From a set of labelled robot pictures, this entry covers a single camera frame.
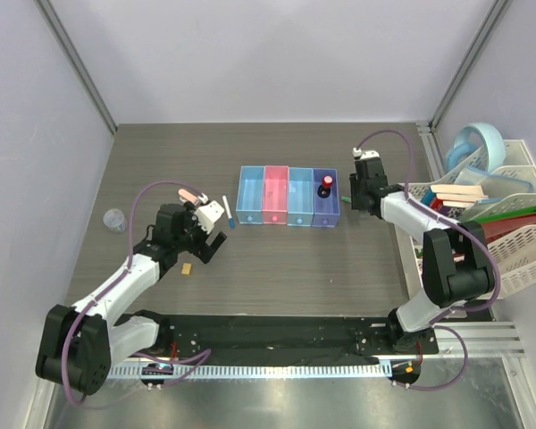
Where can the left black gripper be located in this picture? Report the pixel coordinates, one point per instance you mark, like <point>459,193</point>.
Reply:
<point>201,250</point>

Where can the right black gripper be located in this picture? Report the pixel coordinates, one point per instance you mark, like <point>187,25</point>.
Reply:
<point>356,204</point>

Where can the blue white marker pen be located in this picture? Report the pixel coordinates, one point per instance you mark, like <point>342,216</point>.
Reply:
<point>228,211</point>

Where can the red cap black stamp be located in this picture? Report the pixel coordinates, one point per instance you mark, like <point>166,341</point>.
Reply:
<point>324,189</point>

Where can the pink white mini stapler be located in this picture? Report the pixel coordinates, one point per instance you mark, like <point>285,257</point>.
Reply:
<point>186,196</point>

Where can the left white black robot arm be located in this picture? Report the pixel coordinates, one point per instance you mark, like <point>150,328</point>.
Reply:
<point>80,343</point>

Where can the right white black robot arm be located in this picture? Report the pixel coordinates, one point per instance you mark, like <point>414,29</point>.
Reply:
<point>456,265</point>

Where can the small yellow eraser block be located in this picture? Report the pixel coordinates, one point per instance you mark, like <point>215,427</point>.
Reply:
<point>186,269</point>

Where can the purple plastic bin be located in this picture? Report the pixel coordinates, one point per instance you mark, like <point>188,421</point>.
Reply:
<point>326,210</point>

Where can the left light blue bin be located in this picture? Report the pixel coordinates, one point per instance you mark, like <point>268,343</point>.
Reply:
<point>249,207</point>

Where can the light blue bin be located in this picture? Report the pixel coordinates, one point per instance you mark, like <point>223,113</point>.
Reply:
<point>300,197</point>
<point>249,207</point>

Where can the pink plastic bin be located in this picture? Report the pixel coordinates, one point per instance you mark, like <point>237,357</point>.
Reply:
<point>275,195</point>

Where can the stack of books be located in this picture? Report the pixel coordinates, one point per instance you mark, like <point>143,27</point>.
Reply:
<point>440,197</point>

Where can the clear jar of paper clips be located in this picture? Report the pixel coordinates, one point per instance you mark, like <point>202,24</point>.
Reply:
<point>115,220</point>

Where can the light blue tape roll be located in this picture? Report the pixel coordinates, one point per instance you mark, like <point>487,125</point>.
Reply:
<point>478,137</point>

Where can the red green folders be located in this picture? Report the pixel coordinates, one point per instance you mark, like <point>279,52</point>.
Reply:
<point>496,226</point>

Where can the left control board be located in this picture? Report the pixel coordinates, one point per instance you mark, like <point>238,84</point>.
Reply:
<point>154,375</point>

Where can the control board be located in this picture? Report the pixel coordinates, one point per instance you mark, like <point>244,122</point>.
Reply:
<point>405,373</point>
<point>154,375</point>

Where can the white plastic file rack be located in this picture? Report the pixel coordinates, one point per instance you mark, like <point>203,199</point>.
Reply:
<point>512,240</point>

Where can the right control board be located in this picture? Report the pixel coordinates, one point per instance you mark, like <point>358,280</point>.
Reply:
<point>405,373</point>

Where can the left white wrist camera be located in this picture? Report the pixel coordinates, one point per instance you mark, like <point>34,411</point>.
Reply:
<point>207,213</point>

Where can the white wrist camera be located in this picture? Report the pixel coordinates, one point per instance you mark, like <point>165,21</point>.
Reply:
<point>359,154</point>
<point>207,213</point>

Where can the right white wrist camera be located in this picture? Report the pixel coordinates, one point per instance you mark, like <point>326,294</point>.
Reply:
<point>359,154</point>

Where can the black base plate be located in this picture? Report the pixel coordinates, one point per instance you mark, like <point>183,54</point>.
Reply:
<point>283,340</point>

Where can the white slotted cable duct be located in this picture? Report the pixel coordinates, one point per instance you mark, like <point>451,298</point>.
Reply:
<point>130,370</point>

